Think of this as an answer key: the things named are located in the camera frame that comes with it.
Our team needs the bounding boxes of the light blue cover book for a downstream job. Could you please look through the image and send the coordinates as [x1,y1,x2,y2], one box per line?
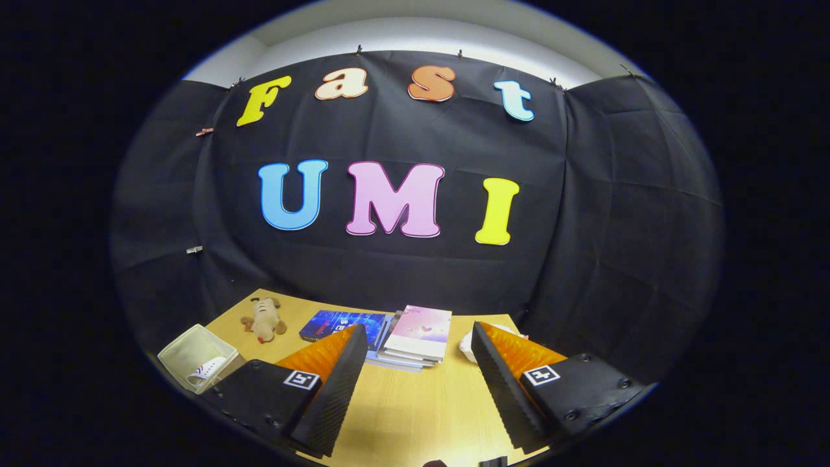
[364,315,426,374]

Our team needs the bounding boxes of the brown plush dog toy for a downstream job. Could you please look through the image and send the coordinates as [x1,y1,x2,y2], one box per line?
[241,296,288,344]

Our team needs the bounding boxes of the white plush toy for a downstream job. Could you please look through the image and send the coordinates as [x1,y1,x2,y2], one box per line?
[458,322,530,365]

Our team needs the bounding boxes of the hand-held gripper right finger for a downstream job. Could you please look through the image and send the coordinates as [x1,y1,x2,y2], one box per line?
[471,320,657,455]

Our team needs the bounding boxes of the white canvas shoe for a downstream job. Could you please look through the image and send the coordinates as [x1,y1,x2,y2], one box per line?
[185,355,228,389]

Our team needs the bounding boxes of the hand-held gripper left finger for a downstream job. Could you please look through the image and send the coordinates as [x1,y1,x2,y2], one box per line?
[197,324,370,459]

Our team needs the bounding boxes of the dark blue book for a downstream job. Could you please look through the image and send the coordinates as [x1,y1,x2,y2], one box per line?
[298,309,388,352]

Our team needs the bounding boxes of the grey cover book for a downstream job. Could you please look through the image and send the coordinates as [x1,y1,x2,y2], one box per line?
[375,311,437,368]

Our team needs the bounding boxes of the beige fabric storage box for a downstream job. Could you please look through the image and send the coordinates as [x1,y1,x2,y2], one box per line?
[157,323,246,395]

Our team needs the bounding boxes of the pink cover book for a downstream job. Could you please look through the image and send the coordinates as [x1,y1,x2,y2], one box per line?
[383,304,453,363]

